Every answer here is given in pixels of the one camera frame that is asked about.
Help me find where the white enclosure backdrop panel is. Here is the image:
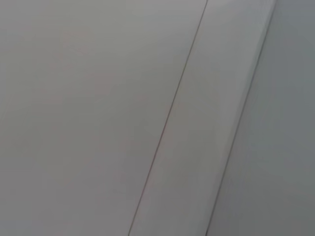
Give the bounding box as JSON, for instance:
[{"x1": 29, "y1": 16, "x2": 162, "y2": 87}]
[
  {"x1": 128, "y1": 0, "x2": 283, "y2": 236},
  {"x1": 0, "y1": 0, "x2": 209, "y2": 236}
]

